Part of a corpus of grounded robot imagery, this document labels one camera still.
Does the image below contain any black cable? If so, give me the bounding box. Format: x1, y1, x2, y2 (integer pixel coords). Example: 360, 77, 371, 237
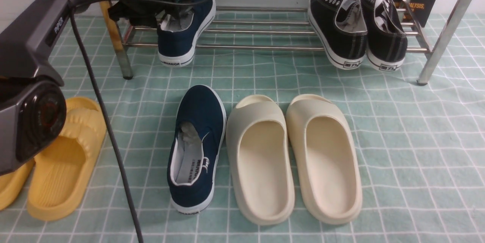
68, 0, 221, 243

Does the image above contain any left black sneaker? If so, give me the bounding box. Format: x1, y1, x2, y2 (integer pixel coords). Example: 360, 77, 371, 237
308, 0, 368, 70

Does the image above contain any left yellow slipper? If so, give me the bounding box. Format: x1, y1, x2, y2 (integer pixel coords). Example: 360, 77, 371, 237
0, 159, 35, 210

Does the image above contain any yellow slipper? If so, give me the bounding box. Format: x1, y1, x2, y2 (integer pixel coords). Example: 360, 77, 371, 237
0, 159, 35, 210
27, 97, 107, 221

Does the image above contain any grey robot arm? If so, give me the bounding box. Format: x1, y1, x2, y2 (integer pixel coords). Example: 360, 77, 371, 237
0, 0, 179, 175

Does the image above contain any left cream slipper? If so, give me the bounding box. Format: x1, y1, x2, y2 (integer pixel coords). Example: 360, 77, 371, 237
225, 94, 296, 226

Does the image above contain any cream slipper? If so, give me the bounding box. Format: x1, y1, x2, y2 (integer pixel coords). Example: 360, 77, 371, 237
225, 94, 296, 226
286, 94, 363, 225

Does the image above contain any black sneaker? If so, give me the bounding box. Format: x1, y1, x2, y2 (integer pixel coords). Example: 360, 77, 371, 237
308, 0, 368, 70
360, 0, 408, 72

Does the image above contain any right black sneaker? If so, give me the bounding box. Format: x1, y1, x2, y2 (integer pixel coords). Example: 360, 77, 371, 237
360, 0, 408, 72

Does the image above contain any right yellow slipper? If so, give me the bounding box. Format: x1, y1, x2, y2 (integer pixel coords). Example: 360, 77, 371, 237
27, 97, 107, 221

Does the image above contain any right cream slipper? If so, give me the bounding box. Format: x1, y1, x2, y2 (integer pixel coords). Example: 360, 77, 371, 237
286, 94, 363, 225

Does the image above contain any navy canvas shoe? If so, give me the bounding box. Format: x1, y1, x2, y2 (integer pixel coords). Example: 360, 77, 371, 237
156, 0, 216, 68
167, 85, 227, 215

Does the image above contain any metal shoe rack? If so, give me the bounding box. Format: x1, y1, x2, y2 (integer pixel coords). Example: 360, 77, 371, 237
99, 0, 472, 86

